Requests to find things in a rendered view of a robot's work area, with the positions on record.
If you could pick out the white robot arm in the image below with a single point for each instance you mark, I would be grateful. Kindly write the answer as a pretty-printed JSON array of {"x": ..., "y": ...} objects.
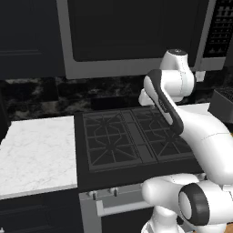
[{"x": 209, "y": 142}]

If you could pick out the dark wall cupboard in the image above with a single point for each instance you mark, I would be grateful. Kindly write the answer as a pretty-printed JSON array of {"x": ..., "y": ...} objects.
[{"x": 30, "y": 36}]

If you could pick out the silver oven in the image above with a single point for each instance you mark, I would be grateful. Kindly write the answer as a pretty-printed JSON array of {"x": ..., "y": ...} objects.
[{"x": 91, "y": 215}]

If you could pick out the dark base cupboard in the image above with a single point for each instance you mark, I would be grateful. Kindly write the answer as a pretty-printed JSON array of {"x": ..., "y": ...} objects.
[{"x": 39, "y": 212}]

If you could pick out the black box appliance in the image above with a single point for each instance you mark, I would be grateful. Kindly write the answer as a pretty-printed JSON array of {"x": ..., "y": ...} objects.
[{"x": 223, "y": 104}]

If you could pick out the silver oven knob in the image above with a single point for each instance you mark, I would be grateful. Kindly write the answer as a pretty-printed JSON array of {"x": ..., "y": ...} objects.
[
  {"x": 114, "y": 191},
  {"x": 93, "y": 194},
  {"x": 202, "y": 176}
]

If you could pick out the black gas hob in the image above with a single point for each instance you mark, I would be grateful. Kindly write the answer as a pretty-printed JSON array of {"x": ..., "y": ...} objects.
[{"x": 121, "y": 142}]

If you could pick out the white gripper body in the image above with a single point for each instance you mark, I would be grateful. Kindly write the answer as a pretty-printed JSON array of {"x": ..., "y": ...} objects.
[{"x": 146, "y": 99}]

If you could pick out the black microwave door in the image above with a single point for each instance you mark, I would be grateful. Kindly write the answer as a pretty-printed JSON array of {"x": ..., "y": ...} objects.
[{"x": 127, "y": 30}]

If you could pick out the silver black microwave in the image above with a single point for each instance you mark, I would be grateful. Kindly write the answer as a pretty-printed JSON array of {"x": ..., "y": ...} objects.
[{"x": 133, "y": 68}]

